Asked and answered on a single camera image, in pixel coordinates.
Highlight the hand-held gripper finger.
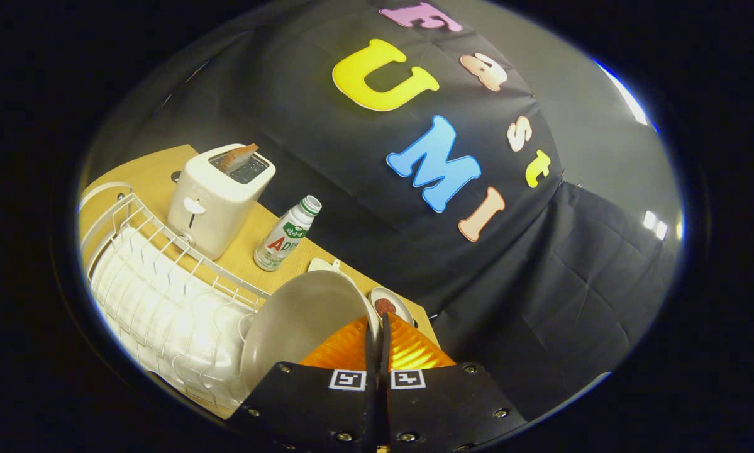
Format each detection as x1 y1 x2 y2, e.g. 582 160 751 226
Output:
229 315 378 453
377 313 528 453

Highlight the white divided tray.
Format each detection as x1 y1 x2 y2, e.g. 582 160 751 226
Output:
308 257 352 279

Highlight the white toaster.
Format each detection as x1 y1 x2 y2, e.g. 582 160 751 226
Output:
167 143 276 260

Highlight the beige plate with patties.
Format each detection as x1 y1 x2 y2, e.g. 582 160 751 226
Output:
369 287 415 328

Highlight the white wire dish rack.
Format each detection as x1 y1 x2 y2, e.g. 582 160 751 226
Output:
78 182 270 419

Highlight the white bottle with green label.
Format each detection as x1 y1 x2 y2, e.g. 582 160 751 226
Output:
254 195 322 272

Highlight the beige round plate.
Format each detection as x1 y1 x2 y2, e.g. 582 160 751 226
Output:
240 271 380 394

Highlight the toast bread slice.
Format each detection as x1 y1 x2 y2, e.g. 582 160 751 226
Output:
218 143 259 174

